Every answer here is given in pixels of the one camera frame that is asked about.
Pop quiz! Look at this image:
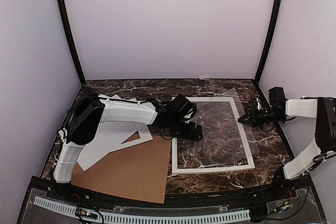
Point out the black front rail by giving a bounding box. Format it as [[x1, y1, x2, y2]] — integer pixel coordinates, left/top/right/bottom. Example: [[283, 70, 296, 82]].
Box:
[[47, 185, 298, 208]]

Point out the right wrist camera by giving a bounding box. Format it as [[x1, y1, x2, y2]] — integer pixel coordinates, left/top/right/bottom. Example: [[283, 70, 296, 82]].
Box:
[[255, 97, 263, 110]]

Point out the white picture frame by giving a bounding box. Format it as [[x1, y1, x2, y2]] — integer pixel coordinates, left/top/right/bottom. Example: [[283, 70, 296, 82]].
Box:
[[172, 97, 256, 175]]

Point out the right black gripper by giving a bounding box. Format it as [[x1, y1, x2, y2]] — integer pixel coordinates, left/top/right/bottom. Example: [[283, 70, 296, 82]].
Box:
[[239, 104, 285, 129]]

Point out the dark landscape photo print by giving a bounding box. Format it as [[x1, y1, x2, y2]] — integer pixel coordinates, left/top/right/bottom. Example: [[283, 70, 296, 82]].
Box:
[[77, 122, 137, 171]]

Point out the black corner post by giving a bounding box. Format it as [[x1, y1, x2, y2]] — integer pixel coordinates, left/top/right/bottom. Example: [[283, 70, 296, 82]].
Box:
[[57, 0, 86, 85], [254, 0, 281, 85]]

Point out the small green circuit board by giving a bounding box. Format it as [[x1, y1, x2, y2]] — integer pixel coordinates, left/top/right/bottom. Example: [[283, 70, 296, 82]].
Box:
[[75, 208, 98, 220]]

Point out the white slotted cable duct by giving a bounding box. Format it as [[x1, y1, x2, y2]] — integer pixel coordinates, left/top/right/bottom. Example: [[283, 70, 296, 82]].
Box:
[[33, 196, 250, 223]]

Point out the clear acrylic sheet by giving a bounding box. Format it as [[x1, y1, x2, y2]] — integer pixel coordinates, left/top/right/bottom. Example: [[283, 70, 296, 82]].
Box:
[[188, 87, 260, 168]]

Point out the brown cardboard backing board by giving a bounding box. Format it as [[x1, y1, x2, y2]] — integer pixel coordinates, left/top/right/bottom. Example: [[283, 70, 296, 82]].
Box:
[[71, 136, 171, 204]]

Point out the right black corner post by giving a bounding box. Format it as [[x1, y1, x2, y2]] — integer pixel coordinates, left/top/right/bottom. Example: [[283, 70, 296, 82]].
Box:
[[254, 0, 281, 85]]

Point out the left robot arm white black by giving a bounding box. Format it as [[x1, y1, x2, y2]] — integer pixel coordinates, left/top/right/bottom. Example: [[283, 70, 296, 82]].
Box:
[[53, 89, 203, 201]]

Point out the left black corner post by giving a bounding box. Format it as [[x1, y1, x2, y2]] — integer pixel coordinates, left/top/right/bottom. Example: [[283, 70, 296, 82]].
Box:
[[57, 0, 86, 85]]

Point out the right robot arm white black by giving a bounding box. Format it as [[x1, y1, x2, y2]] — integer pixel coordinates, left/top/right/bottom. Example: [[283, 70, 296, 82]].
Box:
[[238, 87, 335, 200]]

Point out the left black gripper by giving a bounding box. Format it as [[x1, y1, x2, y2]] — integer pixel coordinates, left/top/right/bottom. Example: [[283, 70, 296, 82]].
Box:
[[168, 114, 203, 141]]

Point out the white mat board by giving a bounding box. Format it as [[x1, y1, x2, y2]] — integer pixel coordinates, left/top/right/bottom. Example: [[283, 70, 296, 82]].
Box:
[[110, 94, 153, 150]]

